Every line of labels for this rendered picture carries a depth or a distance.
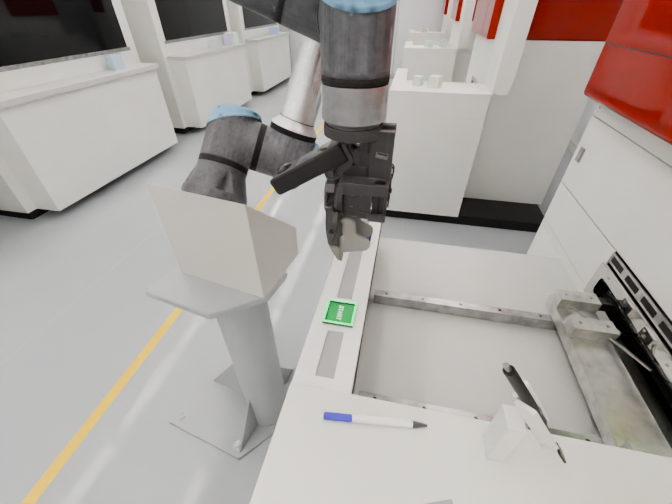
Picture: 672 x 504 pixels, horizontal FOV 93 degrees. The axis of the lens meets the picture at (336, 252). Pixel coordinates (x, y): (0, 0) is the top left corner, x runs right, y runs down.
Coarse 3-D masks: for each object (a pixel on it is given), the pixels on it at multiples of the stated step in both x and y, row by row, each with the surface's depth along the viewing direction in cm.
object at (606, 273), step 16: (608, 272) 72; (592, 288) 77; (624, 288) 67; (624, 304) 66; (608, 320) 70; (640, 320) 61; (656, 336) 58; (624, 352) 64; (656, 352) 57; (640, 368) 60; (640, 384) 60; (656, 384) 58; (656, 400) 56; (656, 416) 55
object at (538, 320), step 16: (384, 304) 80; (400, 304) 79; (416, 304) 78; (432, 304) 77; (448, 304) 76; (464, 304) 76; (496, 320) 76; (512, 320) 74; (528, 320) 73; (544, 320) 72
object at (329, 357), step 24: (336, 264) 71; (360, 264) 71; (336, 288) 65; (360, 288) 65; (360, 312) 60; (312, 336) 56; (336, 336) 56; (360, 336) 56; (312, 360) 52; (336, 360) 52; (312, 384) 49; (336, 384) 49
